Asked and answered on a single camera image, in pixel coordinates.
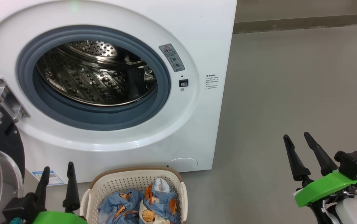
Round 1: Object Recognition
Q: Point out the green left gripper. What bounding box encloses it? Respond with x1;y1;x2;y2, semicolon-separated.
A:
32;162;88;224

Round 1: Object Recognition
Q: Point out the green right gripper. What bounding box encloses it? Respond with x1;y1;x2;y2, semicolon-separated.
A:
283;132;357;215

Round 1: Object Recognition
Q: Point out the blue cartoon print clothing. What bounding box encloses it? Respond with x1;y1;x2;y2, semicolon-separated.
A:
98;177;179;224

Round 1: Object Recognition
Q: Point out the cream perforated laundry basket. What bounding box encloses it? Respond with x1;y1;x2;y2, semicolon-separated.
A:
80;166;188;224

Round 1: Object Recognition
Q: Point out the grey rubber door gasket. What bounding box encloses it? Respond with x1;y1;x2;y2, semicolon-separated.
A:
16;25;171;131

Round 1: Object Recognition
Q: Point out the silver metal door hinge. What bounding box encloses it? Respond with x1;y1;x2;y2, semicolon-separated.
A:
0;77;30;123

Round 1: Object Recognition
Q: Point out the white front-load washing machine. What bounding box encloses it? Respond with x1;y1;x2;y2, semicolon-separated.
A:
0;0;237;186

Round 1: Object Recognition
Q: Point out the blue energy label sticker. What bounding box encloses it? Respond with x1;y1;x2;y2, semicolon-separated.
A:
32;170;64;186

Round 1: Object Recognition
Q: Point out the perforated steel washer drum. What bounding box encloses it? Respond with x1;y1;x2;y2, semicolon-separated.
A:
35;40;158;107

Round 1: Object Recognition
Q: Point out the round white filter cover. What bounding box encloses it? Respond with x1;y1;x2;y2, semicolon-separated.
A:
167;158;198;172

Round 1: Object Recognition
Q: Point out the grey skirting board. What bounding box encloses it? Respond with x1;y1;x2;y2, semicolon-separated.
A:
233;13;357;34

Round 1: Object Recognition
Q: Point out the grey warning sticker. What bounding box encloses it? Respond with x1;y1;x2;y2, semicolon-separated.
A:
159;44;185;72

